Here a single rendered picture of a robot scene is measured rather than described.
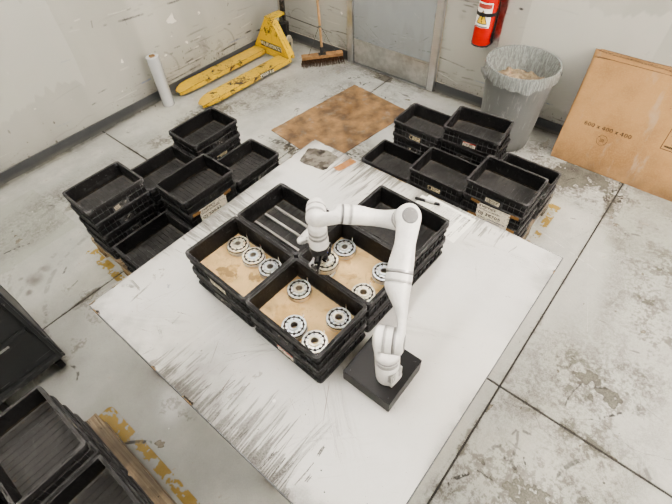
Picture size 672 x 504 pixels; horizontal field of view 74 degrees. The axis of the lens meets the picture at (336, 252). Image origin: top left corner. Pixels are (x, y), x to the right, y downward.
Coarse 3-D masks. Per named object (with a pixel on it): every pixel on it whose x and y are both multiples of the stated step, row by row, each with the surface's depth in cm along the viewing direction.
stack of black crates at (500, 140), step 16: (464, 112) 320; (480, 112) 313; (448, 128) 303; (464, 128) 319; (480, 128) 318; (496, 128) 315; (448, 144) 313; (464, 144) 305; (480, 144) 299; (496, 144) 291; (480, 160) 305
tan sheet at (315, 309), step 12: (312, 288) 192; (276, 300) 189; (288, 300) 188; (312, 300) 188; (324, 300) 188; (264, 312) 185; (276, 312) 185; (288, 312) 185; (300, 312) 184; (312, 312) 184; (324, 312) 184; (312, 324) 180; (324, 324) 180
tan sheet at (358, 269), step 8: (360, 256) 203; (368, 256) 203; (344, 264) 200; (352, 264) 200; (360, 264) 200; (368, 264) 200; (336, 272) 197; (344, 272) 197; (352, 272) 197; (360, 272) 197; (368, 272) 197; (344, 280) 194; (352, 280) 194; (360, 280) 194; (368, 280) 194; (376, 288) 191
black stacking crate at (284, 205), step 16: (272, 192) 220; (288, 192) 221; (256, 208) 216; (272, 208) 225; (288, 208) 225; (304, 208) 220; (256, 224) 218; (272, 224) 218; (288, 224) 218; (288, 240) 211
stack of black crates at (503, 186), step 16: (496, 160) 281; (480, 176) 287; (496, 176) 286; (512, 176) 281; (528, 176) 274; (464, 192) 277; (480, 192) 270; (496, 192) 261; (512, 192) 276; (528, 192) 275; (464, 208) 285; (496, 208) 268; (512, 208) 262; (528, 208) 260; (512, 224) 269; (528, 224) 289
